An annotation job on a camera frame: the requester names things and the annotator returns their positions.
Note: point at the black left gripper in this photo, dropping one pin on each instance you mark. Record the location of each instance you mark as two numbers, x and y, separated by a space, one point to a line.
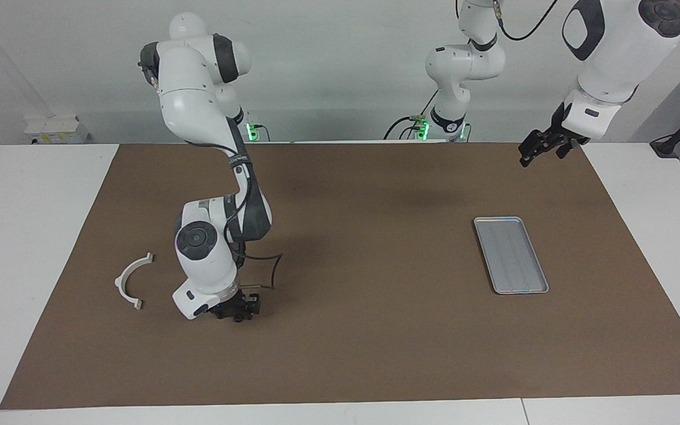
558 139

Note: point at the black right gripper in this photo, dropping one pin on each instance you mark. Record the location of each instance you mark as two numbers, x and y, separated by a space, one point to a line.
231 308

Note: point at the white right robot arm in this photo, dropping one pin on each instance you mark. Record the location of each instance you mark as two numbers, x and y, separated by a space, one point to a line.
195 106

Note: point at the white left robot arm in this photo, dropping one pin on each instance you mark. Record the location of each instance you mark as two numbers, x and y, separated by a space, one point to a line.
611 59

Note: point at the silver metal tray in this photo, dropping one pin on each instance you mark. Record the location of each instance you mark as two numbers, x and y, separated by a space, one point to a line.
511 255

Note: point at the brown table mat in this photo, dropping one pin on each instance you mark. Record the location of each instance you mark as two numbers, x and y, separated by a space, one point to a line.
375 330

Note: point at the white box on table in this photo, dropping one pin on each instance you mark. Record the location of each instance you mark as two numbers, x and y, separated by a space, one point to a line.
56 130

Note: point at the white semicircular bracket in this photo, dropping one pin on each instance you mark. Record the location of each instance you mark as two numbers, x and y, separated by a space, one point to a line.
123 282

